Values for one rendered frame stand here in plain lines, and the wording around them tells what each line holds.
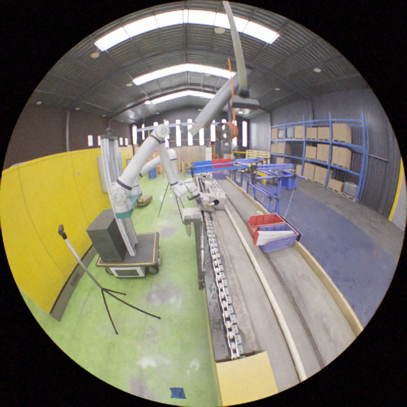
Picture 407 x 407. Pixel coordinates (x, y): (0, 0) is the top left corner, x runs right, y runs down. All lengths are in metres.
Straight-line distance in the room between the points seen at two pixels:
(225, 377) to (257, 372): 0.13
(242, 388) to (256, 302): 0.51
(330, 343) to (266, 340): 0.44
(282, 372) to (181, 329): 1.06
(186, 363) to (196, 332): 0.38
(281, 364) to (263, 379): 0.17
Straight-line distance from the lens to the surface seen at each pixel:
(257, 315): 0.81
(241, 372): 0.67
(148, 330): 1.62
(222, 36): 10.33
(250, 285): 0.89
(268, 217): 1.40
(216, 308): 0.76
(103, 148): 1.39
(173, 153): 1.70
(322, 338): 0.99
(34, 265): 2.08
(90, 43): 10.08
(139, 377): 1.67
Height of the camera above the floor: 1.49
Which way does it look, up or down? 24 degrees down
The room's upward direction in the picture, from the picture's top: 1 degrees counter-clockwise
